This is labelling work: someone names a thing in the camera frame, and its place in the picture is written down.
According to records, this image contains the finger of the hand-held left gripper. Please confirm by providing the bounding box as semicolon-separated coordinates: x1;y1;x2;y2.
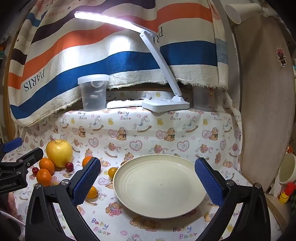
0;147;44;178
0;137;23;161

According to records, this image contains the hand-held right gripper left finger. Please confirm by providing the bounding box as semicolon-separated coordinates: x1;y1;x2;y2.
25;156;101;241

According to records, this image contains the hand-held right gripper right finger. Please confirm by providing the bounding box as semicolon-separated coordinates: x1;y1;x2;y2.
194;157;271;241

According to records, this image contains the orange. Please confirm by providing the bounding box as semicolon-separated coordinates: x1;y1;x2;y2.
39;158;55;175
36;169;52;187
82;156;94;171

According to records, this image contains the yellow apple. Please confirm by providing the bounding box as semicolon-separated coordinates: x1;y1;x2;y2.
46;139;73;168

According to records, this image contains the cream plate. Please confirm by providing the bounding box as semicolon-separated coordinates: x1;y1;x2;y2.
112;154;210;219

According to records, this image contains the person's left hand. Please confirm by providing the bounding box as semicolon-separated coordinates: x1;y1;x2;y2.
0;193;18;223

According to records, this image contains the bear printed tablecloth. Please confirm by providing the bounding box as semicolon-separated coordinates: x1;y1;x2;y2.
11;89;278;241

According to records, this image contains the red and yellow toy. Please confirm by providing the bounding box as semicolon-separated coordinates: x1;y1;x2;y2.
279;182;296;204

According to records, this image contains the cream mug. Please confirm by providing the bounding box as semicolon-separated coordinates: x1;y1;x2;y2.
277;152;296;189

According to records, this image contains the white remote control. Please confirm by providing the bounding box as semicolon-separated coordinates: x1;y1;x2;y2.
106;99;148;109

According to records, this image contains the clear lidded plastic container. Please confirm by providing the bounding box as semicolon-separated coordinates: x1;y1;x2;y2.
77;74;110;111

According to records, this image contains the white desk lamp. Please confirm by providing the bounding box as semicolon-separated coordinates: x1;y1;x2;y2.
74;10;190;113

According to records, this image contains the beige round board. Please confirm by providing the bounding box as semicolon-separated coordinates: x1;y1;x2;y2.
228;14;296;193

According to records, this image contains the striped cloth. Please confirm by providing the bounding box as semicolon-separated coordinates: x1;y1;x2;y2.
7;0;229;127

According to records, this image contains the bear sticker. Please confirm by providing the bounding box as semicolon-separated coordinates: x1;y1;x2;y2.
276;46;287;67

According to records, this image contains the white spot lamp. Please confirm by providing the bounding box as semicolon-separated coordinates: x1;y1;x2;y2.
225;2;278;25

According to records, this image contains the white cable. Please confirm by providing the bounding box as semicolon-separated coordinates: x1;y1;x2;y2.
0;210;26;227

